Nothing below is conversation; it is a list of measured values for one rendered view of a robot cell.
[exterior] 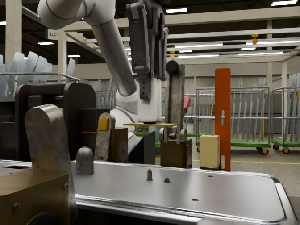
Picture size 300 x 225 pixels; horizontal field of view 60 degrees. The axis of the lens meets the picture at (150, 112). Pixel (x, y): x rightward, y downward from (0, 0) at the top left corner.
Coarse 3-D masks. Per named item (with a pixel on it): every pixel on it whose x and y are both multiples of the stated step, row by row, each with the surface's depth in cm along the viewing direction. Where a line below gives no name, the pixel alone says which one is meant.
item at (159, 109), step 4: (160, 80) 43; (160, 84) 43; (160, 88) 43; (160, 92) 43; (160, 96) 43; (160, 100) 43; (160, 104) 43; (160, 108) 43; (160, 112) 43; (160, 116) 43; (160, 120) 43
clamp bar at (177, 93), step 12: (168, 72) 54; (180, 72) 56; (168, 84) 57; (180, 84) 56; (168, 96) 56; (180, 96) 55; (168, 108) 56; (180, 108) 55; (168, 120) 56; (180, 120) 54; (168, 132) 56
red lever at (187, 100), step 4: (184, 100) 65; (188, 100) 65; (184, 104) 63; (188, 104) 64; (184, 108) 62; (184, 112) 62; (172, 128) 56; (176, 128) 56; (172, 132) 55; (176, 132) 55; (168, 136) 56; (172, 136) 55; (176, 136) 55
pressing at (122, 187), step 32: (0, 160) 58; (96, 160) 58; (96, 192) 36; (128, 192) 36; (160, 192) 36; (192, 192) 36; (224, 192) 36; (256, 192) 36; (192, 224) 28; (256, 224) 26; (288, 224) 26
